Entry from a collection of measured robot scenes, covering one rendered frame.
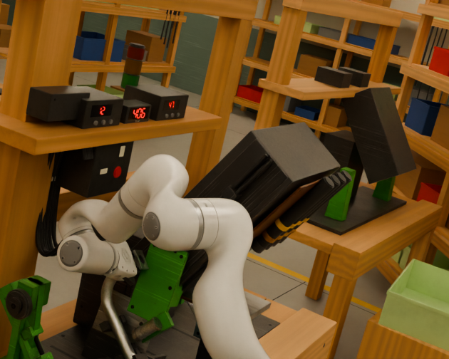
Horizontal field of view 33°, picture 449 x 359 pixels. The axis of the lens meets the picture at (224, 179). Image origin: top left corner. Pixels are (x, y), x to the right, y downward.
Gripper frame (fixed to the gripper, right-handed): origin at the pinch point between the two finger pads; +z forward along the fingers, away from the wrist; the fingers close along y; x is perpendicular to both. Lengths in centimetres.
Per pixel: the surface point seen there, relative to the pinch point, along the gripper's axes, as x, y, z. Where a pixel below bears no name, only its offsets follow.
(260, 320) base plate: -7, -19, 69
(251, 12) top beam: -49, 80, 60
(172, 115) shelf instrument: -20.1, 40.5, 17.1
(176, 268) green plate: -10.2, -5.9, 2.1
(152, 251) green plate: -5.5, 1.0, 2.3
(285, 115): 71, 327, 847
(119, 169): -5.8, 25.1, -1.3
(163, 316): -1.9, -16.2, 2.6
